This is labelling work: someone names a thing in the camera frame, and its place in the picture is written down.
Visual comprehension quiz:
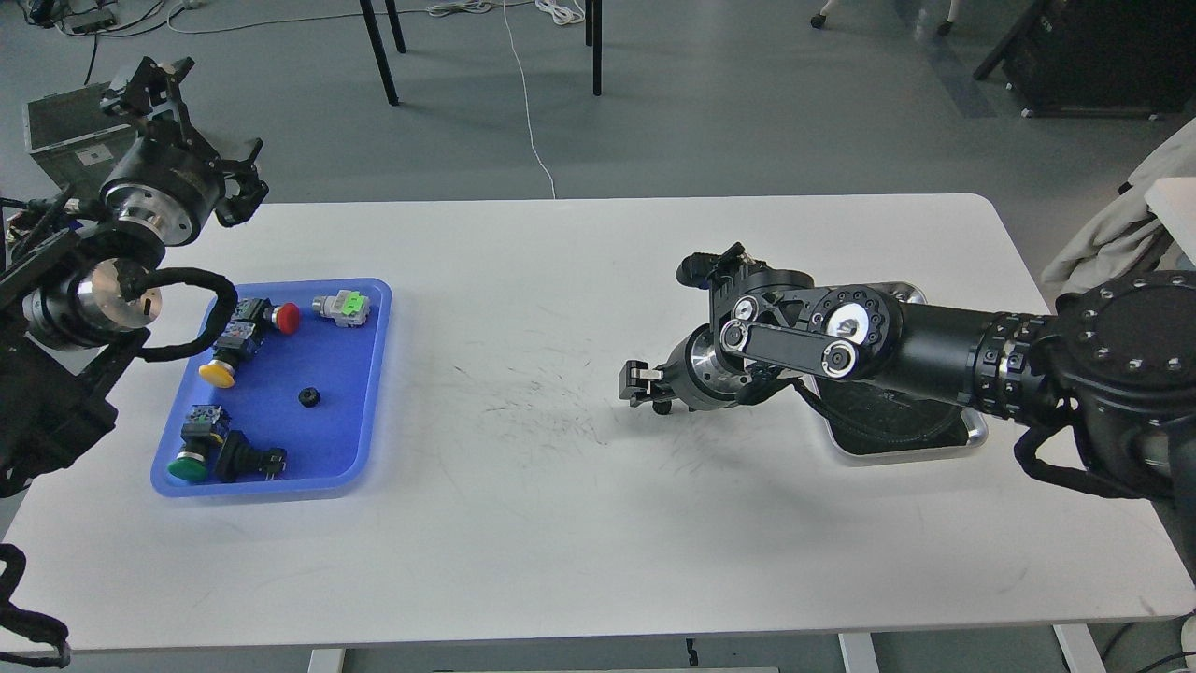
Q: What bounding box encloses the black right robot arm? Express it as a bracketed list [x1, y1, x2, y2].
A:
[620, 243, 1195, 564]

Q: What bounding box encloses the grey plastic crate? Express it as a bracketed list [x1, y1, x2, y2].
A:
[24, 82, 135, 195]

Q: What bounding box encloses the blue plastic tray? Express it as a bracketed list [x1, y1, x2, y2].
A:
[150, 279, 392, 498]

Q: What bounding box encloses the silver metal tray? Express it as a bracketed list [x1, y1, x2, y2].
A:
[795, 285, 988, 464]

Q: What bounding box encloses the red mushroom push button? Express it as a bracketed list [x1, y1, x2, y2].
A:
[228, 296, 303, 336]

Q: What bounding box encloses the yellow push button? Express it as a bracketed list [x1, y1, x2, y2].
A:
[197, 322, 263, 388]

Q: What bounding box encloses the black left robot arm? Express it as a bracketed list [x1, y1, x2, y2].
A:
[1, 57, 269, 498]

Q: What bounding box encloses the grey connector with green cap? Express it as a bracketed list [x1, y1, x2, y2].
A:
[311, 289, 372, 328]

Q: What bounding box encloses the black table leg pair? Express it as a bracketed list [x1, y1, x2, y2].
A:
[582, 0, 604, 97]

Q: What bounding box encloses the white floor cable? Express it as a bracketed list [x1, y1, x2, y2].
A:
[428, 0, 587, 200]

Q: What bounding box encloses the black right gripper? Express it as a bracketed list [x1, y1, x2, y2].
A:
[617, 332, 751, 414]

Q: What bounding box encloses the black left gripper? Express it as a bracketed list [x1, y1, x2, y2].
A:
[99, 57, 270, 247]

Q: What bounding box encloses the black equipment case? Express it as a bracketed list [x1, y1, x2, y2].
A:
[974, 1, 1195, 118]

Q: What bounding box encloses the green push button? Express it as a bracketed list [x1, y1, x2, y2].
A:
[166, 405, 231, 484]

